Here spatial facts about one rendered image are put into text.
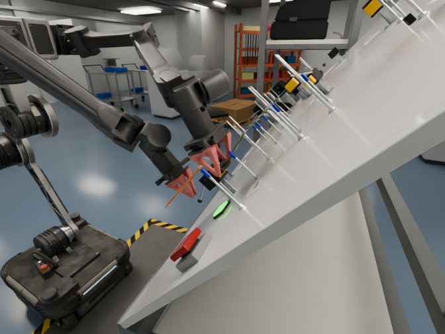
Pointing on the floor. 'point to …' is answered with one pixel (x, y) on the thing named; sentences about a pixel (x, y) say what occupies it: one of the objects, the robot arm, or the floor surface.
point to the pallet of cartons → (236, 111)
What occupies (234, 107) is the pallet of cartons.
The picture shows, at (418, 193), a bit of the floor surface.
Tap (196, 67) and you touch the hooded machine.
